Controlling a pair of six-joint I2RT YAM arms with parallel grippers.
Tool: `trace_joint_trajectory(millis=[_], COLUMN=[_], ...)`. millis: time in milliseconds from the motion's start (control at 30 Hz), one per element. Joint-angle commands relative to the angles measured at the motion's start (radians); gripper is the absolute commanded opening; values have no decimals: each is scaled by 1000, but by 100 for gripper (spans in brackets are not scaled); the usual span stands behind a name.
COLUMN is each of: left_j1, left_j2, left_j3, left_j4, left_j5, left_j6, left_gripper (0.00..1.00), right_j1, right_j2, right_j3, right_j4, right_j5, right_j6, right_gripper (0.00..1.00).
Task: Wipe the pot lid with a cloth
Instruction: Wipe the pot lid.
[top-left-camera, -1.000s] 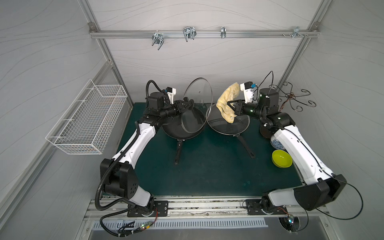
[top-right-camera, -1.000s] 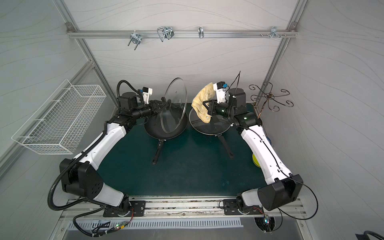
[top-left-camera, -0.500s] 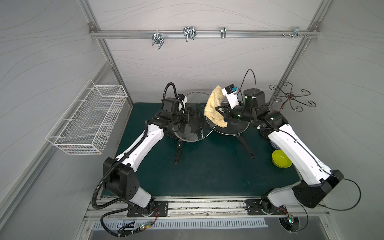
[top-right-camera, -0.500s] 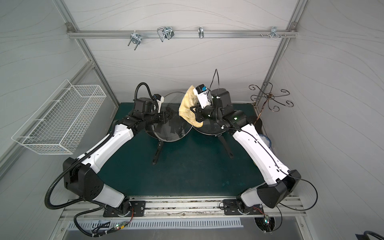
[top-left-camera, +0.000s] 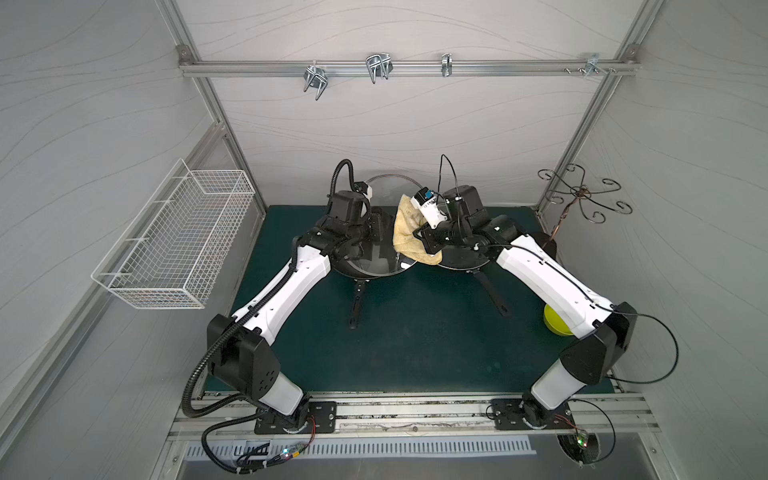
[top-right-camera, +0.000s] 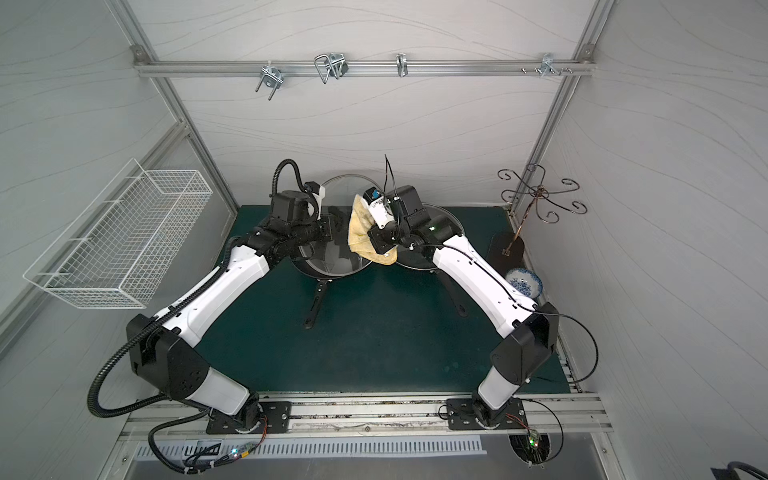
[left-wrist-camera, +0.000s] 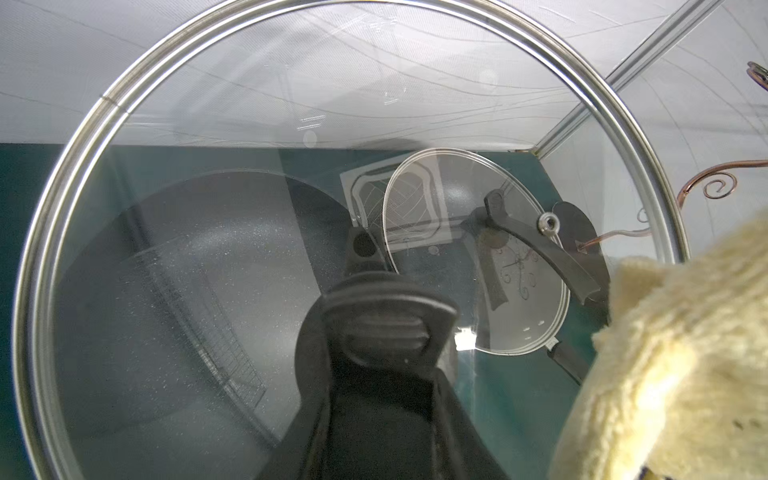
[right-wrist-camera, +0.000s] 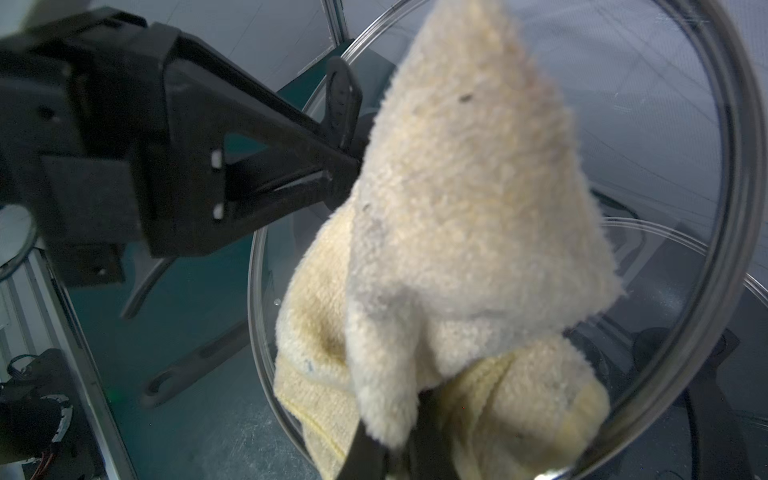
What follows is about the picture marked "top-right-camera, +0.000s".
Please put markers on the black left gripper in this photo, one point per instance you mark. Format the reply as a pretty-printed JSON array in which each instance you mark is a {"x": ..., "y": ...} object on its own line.
[{"x": 332, "y": 225}]

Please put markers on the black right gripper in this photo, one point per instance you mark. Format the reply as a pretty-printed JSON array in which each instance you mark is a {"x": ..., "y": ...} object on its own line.
[{"x": 381, "y": 241}]

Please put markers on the glass pot lid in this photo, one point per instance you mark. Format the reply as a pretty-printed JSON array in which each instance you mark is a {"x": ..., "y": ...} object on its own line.
[
  {"x": 417, "y": 259},
  {"x": 341, "y": 190}
]

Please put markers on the yellow cleaning cloth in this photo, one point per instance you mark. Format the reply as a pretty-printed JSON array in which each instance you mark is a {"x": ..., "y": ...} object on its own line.
[{"x": 361, "y": 222}]

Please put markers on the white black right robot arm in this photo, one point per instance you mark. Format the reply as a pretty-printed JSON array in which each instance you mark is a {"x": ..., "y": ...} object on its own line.
[{"x": 528, "y": 331}]

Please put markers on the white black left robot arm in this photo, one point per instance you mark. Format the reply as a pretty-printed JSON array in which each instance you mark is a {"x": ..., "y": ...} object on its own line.
[{"x": 164, "y": 354}]

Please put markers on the left black frying pan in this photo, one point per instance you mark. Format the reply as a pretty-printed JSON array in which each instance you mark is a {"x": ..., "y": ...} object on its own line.
[{"x": 315, "y": 300}]

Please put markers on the black frying pan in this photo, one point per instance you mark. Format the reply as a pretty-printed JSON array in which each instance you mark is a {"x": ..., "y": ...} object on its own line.
[
  {"x": 450, "y": 287},
  {"x": 315, "y": 300}
]

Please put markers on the right black frying pan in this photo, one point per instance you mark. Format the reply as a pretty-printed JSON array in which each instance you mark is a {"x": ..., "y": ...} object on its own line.
[{"x": 450, "y": 287}]

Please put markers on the black base copper hook stand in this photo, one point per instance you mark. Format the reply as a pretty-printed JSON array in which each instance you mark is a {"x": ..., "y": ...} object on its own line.
[{"x": 531, "y": 198}]

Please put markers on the blue white ceramic bowl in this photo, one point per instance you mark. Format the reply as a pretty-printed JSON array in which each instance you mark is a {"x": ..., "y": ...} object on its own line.
[{"x": 525, "y": 281}]

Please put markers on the left metal u-bolt clamp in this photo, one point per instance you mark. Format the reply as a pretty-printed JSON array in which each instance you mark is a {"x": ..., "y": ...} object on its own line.
[{"x": 271, "y": 78}]

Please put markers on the metal u-bolt clamp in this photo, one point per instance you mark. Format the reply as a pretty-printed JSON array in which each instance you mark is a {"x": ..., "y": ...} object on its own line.
[
  {"x": 331, "y": 65},
  {"x": 271, "y": 78}
]

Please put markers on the right metal bolt clamp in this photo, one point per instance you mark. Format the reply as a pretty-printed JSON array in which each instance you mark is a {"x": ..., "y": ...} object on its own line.
[{"x": 547, "y": 67}]

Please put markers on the white vent grille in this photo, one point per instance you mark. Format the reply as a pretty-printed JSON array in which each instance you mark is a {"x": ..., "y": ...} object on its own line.
[{"x": 334, "y": 447}]

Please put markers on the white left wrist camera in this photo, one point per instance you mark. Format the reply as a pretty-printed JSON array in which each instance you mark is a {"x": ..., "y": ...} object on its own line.
[{"x": 316, "y": 191}]

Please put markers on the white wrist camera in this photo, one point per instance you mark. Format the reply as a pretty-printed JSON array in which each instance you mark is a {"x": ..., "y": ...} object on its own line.
[
  {"x": 377, "y": 206},
  {"x": 316, "y": 191}
]

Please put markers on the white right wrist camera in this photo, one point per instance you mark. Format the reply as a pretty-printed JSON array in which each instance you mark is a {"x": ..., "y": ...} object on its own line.
[{"x": 377, "y": 206}]

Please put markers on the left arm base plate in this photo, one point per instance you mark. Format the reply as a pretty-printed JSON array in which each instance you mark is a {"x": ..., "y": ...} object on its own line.
[{"x": 253, "y": 418}]

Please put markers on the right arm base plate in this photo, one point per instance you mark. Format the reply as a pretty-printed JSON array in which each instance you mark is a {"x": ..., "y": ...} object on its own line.
[{"x": 471, "y": 414}]

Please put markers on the white wire basket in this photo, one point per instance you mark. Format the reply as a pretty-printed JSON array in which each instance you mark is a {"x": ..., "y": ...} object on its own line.
[{"x": 116, "y": 252}]

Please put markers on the horizontal aluminium rail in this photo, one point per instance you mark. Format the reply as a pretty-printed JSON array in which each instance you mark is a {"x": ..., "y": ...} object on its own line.
[{"x": 357, "y": 68}]

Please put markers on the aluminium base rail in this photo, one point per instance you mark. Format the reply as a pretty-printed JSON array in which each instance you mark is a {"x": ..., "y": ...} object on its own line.
[{"x": 434, "y": 413}]

